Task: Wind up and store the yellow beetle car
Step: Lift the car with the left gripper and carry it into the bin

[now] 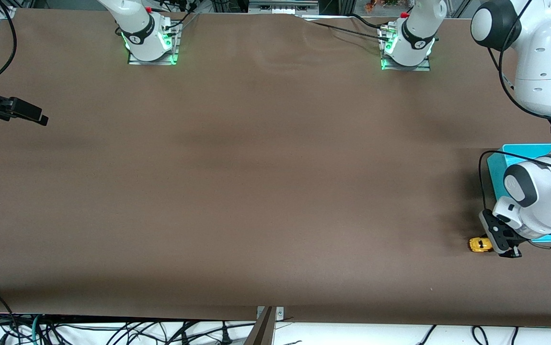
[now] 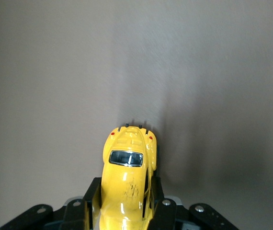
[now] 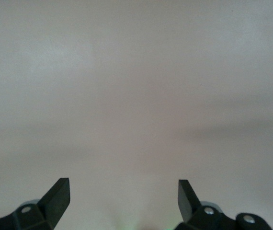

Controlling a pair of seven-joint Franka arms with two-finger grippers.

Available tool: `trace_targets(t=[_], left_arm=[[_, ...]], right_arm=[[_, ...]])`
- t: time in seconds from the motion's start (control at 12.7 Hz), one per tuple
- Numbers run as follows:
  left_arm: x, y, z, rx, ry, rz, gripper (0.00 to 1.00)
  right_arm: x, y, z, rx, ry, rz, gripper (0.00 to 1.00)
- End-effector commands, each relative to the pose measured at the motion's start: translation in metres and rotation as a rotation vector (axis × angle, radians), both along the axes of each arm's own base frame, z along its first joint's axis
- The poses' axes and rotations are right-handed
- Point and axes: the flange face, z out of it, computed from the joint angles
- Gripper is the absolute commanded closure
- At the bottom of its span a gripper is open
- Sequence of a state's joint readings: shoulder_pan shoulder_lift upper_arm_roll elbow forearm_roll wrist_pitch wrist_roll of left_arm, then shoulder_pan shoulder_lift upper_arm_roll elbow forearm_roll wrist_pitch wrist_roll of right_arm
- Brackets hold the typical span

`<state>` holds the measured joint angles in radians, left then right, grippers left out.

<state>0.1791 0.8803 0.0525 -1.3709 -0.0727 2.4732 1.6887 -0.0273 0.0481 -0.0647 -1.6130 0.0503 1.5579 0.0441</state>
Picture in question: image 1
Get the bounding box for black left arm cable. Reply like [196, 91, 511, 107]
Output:
[478, 0, 551, 250]

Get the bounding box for silver metal frame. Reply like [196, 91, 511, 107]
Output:
[248, 0, 319, 15]

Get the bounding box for yellow toy beetle car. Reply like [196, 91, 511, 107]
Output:
[469, 236, 493, 253]

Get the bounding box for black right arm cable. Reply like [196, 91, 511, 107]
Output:
[0, 0, 17, 82]

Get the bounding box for dark table leg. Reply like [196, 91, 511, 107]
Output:
[243, 307, 276, 345]

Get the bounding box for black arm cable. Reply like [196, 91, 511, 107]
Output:
[478, 0, 551, 250]
[0, 0, 17, 82]

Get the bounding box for teal plastic bin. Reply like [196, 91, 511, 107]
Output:
[486, 144, 551, 243]

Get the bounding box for tangled black floor cables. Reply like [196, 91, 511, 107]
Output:
[0, 314, 257, 345]

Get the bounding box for black cable on table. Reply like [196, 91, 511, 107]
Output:
[302, 18, 392, 41]

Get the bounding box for black base connector cables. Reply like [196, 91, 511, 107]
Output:
[151, 0, 199, 32]

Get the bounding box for orange background objects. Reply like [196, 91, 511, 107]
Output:
[364, 0, 401, 12]

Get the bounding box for small metal bracket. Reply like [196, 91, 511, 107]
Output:
[256, 307, 285, 321]

